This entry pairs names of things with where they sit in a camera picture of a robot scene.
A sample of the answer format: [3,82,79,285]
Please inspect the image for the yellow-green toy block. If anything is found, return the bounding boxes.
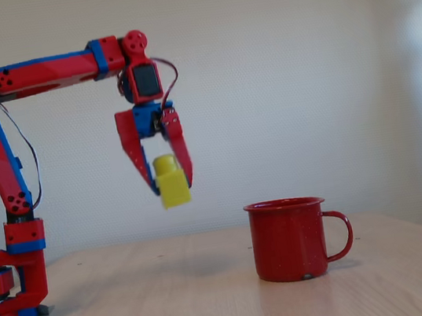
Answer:
[151,152,194,212]

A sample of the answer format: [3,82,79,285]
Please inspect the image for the gripper servo cable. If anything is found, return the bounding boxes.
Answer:
[148,53,185,114]

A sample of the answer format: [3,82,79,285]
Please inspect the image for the arm servo cable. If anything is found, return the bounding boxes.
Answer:
[0,97,48,215]

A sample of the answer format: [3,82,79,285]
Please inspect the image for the red enamel mug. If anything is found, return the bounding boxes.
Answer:
[242,189,360,288]

